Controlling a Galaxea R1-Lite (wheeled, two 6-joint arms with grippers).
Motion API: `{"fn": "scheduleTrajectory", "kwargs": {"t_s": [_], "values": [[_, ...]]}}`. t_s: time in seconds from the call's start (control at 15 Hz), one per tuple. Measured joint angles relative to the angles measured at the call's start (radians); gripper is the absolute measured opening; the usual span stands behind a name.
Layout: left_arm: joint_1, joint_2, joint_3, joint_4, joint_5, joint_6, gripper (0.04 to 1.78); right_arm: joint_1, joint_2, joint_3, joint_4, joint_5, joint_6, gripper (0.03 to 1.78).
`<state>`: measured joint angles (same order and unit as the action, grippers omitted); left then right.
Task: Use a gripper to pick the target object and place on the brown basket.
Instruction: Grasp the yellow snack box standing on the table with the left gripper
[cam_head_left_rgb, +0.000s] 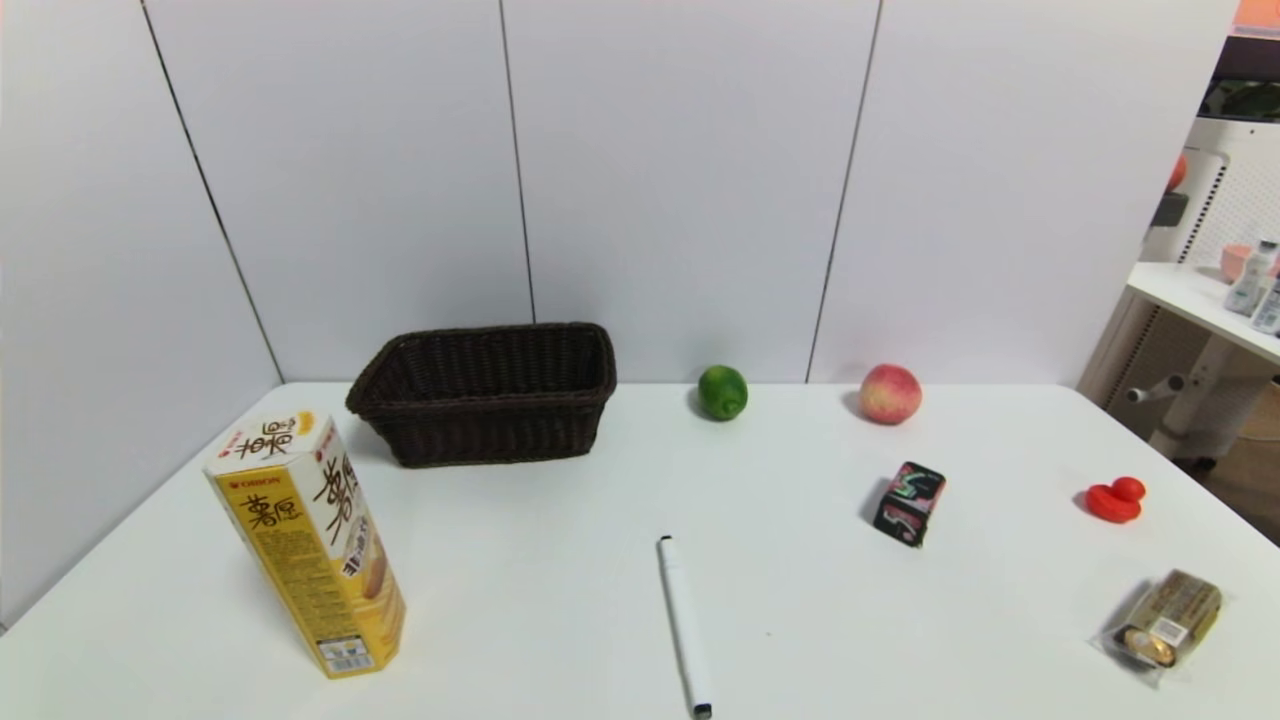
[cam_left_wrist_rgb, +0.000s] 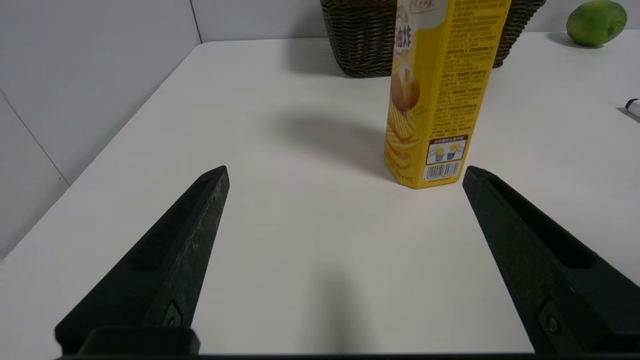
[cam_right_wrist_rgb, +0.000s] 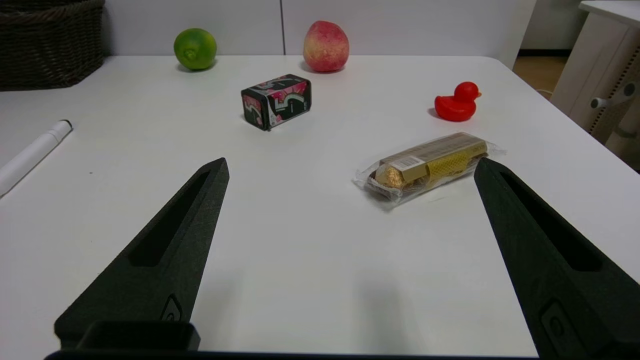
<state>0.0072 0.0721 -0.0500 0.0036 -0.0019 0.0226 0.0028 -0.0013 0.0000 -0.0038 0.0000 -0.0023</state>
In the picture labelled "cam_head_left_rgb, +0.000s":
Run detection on red rubber duck toy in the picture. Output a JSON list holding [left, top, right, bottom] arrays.
[[1085, 476, 1147, 524]]

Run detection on gold chocolate packet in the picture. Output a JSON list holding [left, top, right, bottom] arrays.
[[1092, 569, 1225, 686]]

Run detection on green lime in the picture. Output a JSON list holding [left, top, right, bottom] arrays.
[[697, 365, 749, 422]]

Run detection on white bottle grey cap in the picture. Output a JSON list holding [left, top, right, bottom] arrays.
[[1225, 239, 1279, 317]]

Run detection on brown wicker basket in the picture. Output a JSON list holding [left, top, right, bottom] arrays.
[[345, 322, 618, 469]]

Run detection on white marker pen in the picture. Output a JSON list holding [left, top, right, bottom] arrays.
[[657, 535, 714, 720]]

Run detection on white pegboard stand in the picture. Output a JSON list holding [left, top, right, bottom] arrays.
[[1140, 118, 1280, 271]]

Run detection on yellow hexagonal snack box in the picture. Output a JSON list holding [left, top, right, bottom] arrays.
[[203, 410, 407, 680]]

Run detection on small black colourful box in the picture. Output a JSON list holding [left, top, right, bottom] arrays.
[[873, 461, 947, 548]]

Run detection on white side desk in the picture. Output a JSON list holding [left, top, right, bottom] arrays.
[[1078, 262, 1280, 471]]

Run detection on red yellow peach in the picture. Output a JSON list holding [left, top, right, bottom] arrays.
[[858, 364, 923, 426]]

